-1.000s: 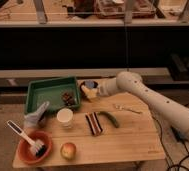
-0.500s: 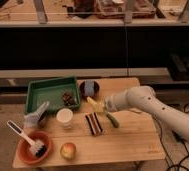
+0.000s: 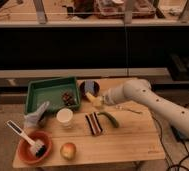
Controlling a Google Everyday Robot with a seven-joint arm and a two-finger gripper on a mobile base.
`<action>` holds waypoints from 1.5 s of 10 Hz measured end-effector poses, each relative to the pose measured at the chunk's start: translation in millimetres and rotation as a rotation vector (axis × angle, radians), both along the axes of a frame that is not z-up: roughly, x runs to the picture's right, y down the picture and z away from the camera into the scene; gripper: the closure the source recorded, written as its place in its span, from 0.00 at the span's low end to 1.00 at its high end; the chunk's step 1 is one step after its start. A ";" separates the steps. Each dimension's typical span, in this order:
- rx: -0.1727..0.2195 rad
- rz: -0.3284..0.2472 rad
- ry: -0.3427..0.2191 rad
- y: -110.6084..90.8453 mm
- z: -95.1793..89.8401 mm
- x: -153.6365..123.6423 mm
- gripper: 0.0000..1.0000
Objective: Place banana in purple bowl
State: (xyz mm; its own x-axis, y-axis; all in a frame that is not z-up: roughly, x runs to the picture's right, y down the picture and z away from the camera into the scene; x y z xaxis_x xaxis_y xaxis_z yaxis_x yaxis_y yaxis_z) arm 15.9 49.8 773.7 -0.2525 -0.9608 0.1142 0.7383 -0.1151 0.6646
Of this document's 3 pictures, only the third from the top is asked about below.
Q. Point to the yellow banana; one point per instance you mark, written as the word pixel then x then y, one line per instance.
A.
pixel 90 97

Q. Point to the purple bowl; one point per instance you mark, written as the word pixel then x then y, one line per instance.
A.
pixel 83 92

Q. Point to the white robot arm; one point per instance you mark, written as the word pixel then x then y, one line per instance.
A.
pixel 139 90

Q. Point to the red yellow apple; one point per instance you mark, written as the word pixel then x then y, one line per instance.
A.
pixel 68 150

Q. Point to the clear plastic bag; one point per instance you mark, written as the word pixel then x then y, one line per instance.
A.
pixel 36 118

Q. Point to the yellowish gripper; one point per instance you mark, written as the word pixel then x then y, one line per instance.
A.
pixel 98 102

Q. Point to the brown grapes cluster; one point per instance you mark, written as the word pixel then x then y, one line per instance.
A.
pixel 68 99

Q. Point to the silver fork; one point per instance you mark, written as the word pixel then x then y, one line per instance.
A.
pixel 127 109

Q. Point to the light blue sponge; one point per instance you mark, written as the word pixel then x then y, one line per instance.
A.
pixel 89 86

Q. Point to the white cup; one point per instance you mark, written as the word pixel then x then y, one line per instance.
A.
pixel 65 117

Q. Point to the orange bowl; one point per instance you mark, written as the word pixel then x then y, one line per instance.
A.
pixel 23 148

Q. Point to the green plastic tray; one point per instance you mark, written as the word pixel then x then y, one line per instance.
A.
pixel 52 90

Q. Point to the white dish brush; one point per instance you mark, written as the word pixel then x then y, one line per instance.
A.
pixel 37 147

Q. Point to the green cucumber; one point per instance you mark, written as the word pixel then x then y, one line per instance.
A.
pixel 111 118

